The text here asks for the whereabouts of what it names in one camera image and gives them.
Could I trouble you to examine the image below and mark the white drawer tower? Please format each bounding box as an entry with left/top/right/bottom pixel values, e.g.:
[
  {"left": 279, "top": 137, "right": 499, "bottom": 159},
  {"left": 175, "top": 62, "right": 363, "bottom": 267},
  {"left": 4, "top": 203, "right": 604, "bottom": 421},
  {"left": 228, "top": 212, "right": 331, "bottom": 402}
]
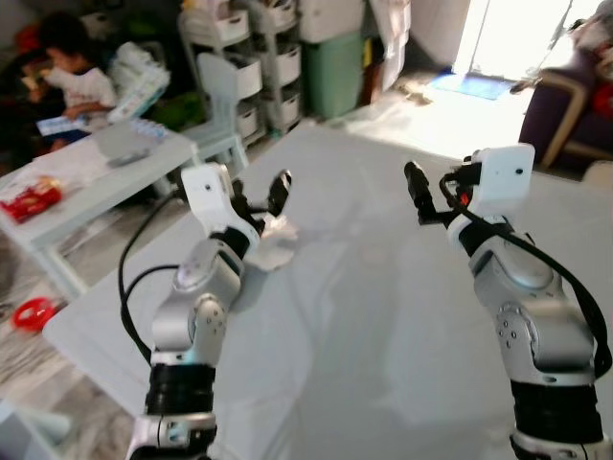
[
  {"left": 182, "top": 5, "right": 264, "bottom": 140},
  {"left": 244, "top": 0, "right": 306, "bottom": 130}
]

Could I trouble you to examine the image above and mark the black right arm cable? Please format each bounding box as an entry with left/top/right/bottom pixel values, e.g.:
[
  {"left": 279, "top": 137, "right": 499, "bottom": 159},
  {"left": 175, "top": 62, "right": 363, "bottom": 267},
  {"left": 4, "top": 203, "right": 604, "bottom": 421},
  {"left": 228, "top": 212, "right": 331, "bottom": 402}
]
[{"left": 460, "top": 225, "right": 613, "bottom": 380}]

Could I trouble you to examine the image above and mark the sitting child in white shirt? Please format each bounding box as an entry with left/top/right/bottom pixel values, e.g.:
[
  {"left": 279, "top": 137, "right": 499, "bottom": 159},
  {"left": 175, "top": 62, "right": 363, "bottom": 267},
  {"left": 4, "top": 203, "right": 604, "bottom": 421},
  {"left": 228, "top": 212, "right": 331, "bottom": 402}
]
[{"left": 19, "top": 11, "right": 118, "bottom": 145}]

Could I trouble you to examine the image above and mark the white plastic container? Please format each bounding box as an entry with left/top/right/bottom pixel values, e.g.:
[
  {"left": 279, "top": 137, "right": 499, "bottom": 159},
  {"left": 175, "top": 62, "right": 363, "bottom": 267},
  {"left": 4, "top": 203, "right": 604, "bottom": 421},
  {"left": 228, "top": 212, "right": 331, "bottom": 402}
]
[{"left": 299, "top": 0, "right": 370, "bottom": 44}]

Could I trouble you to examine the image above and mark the red snack packet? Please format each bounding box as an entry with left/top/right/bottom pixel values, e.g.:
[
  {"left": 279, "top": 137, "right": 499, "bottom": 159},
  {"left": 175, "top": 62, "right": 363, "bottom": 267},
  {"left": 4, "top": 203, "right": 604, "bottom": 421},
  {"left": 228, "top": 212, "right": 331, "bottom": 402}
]
[{"left": 0, "top": 177, "right": 64, "bottom": 224}]

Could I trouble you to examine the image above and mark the green plastic toy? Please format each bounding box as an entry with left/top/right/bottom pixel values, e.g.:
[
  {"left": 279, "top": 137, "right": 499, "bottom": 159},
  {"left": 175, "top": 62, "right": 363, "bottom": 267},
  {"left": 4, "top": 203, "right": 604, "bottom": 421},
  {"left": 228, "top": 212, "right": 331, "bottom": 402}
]
[{"left": 144, "top": 91, "right": 207, "bottom": 130}]

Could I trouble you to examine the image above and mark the white blue diaper package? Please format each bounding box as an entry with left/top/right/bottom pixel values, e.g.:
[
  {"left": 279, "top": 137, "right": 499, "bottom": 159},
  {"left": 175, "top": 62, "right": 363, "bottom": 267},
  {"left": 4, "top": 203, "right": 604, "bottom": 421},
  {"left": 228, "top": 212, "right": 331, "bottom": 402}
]
[{"left": 107, "top": 43, "right": 175, "bottom": 124}]

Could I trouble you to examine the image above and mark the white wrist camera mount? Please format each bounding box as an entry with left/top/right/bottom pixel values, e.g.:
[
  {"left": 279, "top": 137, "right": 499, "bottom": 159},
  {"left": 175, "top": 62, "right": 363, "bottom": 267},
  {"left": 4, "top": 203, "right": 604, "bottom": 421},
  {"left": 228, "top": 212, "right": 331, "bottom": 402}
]
[
  {"left": 180, "top": 163, "right": 240, "bottom": 239},
  {"left": 467, "top": 146, "right": 536, "bottom": 219}
]

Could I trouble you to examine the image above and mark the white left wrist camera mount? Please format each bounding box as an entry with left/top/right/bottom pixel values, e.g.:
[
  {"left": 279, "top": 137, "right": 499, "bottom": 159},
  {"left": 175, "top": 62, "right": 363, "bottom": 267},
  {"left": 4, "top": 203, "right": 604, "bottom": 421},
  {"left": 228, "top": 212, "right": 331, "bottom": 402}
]
[{"left": 180, "top": 163, "right": 240, "bottom": 239}]

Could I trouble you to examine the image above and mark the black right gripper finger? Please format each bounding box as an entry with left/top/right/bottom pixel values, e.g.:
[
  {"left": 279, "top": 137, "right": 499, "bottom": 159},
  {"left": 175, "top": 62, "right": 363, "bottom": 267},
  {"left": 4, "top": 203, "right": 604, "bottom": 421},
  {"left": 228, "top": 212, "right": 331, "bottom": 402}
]
[
  {"left": 403, "top": 161, "right": 434, "bottom": 227},
  {"left": 441, "top": 165, "right": 480, "bottom": 207}
]

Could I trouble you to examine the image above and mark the low white table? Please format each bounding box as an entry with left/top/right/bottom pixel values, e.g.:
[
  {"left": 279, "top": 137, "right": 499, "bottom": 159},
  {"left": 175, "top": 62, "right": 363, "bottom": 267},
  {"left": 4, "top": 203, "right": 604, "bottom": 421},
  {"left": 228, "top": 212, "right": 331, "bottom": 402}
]
[{"left": 0, "top": 123, "right": 200, "bottom": 300}]

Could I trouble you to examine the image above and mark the grey flat tray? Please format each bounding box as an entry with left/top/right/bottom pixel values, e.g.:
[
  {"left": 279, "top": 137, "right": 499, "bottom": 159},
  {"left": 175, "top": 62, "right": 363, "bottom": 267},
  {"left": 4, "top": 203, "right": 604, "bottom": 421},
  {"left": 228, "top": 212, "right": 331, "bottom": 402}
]
[{"left": 93, "top": 125, "right": 166, "bottom": 169}]

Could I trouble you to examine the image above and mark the white plastic child chair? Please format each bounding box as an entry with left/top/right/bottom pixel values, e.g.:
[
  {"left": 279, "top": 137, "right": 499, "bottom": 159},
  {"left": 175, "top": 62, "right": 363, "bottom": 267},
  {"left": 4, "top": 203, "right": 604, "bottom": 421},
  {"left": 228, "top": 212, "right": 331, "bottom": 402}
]
[{"left": 182, "top": 53, "right": 252, "bottom": 172}]

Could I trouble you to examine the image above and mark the green plastic bin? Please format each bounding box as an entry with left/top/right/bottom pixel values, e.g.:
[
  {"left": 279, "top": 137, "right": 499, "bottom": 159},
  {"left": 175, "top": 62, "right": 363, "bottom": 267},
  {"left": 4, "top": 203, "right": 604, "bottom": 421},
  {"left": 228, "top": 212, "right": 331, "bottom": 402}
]
[{"left": 302, "top": 31, "right": 368, "bottom": 121}]

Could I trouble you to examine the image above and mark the red ring toy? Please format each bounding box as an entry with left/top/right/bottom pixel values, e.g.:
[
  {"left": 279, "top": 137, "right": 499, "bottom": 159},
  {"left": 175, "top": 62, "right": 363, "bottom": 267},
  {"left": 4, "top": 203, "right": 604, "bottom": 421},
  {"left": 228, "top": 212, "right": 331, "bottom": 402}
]
[{"left": 10, "top": 295, "right": 60, "bottom": 334}]

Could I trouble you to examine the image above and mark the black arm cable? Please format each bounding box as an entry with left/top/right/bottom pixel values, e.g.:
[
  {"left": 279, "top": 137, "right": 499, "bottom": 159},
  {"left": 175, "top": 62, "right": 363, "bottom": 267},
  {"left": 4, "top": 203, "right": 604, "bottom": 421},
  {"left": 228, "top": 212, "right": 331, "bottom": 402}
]
[
  {"left": 117, "top": 192, "right": 188, "bottom": 367},
  {"left": 460, "top": 225, "right": 613, "bottom": 380}
]

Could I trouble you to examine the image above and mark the blue door mat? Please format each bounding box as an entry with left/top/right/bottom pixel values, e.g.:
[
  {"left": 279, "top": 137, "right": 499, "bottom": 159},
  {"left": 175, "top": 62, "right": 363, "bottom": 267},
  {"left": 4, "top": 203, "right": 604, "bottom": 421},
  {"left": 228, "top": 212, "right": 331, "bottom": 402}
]
[{"left": 426, "top": 72, "right": 518, "bottom": 102}]

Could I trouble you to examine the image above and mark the purple armchair with wooden arms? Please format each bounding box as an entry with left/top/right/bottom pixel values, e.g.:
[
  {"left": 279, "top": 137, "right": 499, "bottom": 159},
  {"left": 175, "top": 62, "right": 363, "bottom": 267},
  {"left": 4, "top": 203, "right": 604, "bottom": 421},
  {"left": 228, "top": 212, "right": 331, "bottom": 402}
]
[{"left": 517, "top": 43, "right": 613, "bottom": 175}]

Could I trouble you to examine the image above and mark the red cloth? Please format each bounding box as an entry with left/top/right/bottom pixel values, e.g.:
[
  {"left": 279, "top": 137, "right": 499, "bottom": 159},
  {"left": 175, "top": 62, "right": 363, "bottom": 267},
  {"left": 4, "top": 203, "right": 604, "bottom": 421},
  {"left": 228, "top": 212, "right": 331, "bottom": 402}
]
[{"left": 592, "top": 81, "right": 613, "bottom": 121}]

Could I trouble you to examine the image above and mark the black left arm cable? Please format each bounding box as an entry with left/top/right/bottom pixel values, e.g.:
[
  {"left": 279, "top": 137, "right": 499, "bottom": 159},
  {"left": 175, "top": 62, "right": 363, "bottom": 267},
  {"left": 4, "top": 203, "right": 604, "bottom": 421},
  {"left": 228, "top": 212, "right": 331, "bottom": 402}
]
[{"left": 117, "top": 192, "right": 188, "bottom": 367}]

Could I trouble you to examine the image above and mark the white sheer curtain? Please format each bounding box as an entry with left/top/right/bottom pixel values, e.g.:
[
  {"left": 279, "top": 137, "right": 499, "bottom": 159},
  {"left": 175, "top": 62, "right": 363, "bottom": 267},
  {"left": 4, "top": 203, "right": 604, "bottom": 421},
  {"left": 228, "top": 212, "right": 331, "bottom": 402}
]
[{"left": 369, "top": 0, "right": 413, "bottom": 92}]

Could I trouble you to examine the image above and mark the blue picture book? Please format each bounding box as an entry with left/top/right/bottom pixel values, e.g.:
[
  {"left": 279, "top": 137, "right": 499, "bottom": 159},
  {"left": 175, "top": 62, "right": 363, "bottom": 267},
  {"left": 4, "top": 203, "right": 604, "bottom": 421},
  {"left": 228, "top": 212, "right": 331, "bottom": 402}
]
[{"left": 36, "top": 115, "right": 97, "bottom": 137}]

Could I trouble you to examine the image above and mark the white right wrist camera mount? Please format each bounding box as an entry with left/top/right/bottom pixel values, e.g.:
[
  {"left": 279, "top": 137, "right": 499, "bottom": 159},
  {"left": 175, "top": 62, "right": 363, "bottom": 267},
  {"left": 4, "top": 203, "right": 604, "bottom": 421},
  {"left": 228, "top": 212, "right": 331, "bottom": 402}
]
[{"left": 467, "top": 146, "right": 536, "bottom": 219}]

